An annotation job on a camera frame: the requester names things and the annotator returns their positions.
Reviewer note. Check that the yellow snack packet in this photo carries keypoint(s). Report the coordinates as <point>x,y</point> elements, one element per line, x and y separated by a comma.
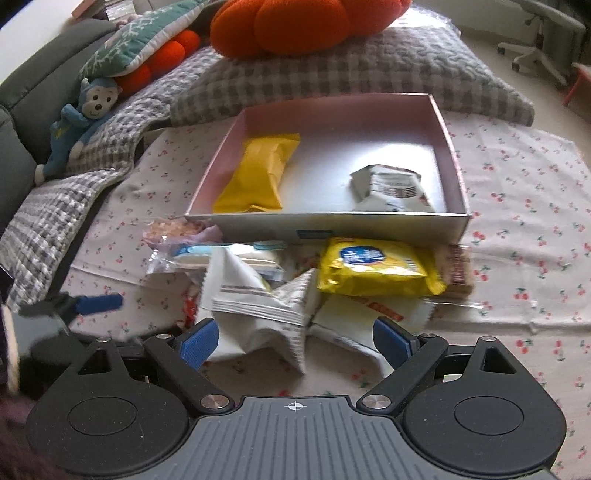
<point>258,175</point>

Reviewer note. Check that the stack of books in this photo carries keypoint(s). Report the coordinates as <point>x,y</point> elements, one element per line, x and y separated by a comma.
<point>92,7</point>

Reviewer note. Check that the silver cardboard box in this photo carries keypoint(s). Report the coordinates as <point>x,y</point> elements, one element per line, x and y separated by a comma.
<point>351,147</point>

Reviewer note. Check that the clear packet white blue snack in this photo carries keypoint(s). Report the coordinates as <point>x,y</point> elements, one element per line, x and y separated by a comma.
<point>194,256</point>

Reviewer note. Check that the grey office chair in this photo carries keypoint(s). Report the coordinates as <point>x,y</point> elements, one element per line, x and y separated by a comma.
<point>554,27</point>

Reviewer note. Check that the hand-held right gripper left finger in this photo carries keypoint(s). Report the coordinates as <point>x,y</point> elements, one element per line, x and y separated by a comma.
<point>201,342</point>

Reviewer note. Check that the white red-striped snack packet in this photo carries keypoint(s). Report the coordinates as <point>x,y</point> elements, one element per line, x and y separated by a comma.
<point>341,323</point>

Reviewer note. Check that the orange pumpkin cushion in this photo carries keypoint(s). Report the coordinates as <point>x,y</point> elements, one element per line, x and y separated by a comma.
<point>300,23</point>

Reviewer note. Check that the yellow cookie packet blue label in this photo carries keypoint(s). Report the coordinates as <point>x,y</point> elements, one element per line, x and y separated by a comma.
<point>369,272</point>

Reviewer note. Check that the blue monkey plush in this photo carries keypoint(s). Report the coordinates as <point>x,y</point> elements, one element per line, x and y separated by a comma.
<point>92,104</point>

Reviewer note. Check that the white striped snack packet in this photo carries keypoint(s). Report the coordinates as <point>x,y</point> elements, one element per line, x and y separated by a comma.
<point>268,318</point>

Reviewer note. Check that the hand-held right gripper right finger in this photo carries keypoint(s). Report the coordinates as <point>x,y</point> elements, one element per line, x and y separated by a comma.
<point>390,344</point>

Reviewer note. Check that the red plastic chair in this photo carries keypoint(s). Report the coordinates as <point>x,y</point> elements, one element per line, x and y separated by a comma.
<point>581,74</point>

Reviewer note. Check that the clear packet brown snack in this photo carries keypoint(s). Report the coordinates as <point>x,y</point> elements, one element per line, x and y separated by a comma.
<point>457,272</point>

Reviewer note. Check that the grey checked blanket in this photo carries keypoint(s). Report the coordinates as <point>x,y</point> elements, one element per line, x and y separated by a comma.
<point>92,143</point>

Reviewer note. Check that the small orange plush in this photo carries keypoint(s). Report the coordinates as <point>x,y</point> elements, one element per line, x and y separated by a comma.
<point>168,55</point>

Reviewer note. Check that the pink snack packet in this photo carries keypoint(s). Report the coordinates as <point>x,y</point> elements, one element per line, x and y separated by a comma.
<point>171,230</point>

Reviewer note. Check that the dark maroon cloth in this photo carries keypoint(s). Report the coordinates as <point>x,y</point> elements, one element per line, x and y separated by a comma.
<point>18,438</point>

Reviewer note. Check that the grey sofa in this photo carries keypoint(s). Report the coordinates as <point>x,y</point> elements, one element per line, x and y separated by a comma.
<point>27,87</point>

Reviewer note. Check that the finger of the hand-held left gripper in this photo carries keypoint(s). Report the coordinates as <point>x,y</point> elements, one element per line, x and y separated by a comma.
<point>99,303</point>

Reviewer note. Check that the teal patterned pillow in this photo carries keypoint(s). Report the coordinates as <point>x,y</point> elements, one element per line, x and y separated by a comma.
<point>134,41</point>

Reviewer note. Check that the grey checked pillow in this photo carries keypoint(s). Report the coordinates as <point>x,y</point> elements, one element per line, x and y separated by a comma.
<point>351,69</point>

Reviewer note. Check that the cherry print sheet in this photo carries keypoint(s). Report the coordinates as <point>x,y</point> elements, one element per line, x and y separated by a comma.
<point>531,207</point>

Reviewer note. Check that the white snack packet dark label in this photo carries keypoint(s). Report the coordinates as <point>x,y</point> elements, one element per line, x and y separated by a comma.
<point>383,184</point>

